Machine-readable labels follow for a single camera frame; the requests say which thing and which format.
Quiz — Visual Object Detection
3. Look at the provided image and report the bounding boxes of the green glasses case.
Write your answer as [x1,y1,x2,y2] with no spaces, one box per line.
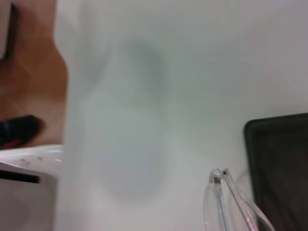
[244,113,308,231]

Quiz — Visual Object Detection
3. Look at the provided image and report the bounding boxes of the black shoe pink stripe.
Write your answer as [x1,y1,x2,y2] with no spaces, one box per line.
[0,115,45,150]

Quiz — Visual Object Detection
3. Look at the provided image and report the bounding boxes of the clear plastic glasses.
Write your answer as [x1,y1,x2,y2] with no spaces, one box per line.
[203,168,276,231]

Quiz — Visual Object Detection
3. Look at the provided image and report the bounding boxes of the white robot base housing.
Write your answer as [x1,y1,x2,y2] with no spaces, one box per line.
[0,143,65,231]

